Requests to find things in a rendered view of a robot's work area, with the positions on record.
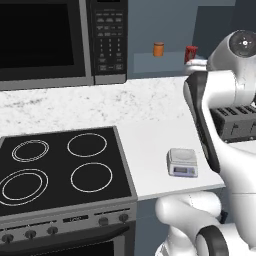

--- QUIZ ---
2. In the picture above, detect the grey digital scale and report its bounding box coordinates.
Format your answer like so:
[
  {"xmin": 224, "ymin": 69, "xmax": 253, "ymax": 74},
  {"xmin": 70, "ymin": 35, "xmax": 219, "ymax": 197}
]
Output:
[{"xmin": 166, "ymin": 147, "xmax": 199, "ymax": 179}]

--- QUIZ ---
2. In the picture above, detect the black electric hob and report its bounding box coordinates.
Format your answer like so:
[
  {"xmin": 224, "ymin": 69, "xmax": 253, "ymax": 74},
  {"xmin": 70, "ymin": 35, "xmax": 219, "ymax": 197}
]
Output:
[{"xmin": 0, "ymin": 125, "xmax": 138, "ymax": 218}]

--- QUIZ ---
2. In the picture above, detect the orange jar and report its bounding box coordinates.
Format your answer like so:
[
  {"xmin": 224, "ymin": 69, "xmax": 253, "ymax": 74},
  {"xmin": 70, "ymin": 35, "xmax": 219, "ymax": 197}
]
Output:
[{"xmin": 152, "ymin": 41, "xmax": 165, "ymax": 58}]

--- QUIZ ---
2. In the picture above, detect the white round pot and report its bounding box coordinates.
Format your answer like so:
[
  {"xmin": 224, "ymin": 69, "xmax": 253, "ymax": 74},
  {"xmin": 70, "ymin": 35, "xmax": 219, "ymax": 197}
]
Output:
[{"xmin": 184, "ymin": 58, "xmax": 210, "ymax": 76}]

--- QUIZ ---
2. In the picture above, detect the red cup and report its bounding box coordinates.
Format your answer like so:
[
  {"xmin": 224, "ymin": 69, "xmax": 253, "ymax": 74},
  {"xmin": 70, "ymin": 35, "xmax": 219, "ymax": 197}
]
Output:
[{"xmin": 184, "ymin": 45, "xmax": 199, "ymax": 64}]

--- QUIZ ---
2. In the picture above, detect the black toaster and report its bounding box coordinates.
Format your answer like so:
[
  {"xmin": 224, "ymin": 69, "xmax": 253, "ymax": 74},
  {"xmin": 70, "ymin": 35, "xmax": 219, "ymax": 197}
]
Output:
[{"xmin": 210, "ymin": 104, "xmax": 256, "ymax": 143}]

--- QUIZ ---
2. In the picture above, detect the black microwave oven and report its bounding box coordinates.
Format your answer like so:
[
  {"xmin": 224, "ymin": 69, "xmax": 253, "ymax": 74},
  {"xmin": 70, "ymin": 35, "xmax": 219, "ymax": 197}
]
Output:
[{"xmin": 0, "ymin": 0, "xmax": 129, "ymax": 92}]

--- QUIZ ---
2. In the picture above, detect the grey oven with knobs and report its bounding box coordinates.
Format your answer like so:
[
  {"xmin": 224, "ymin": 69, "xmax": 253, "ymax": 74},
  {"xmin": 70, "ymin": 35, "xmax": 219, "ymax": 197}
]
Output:
[{"xmin": 0, "ymin": 201, "xmax": 138, "ymax": 256}]

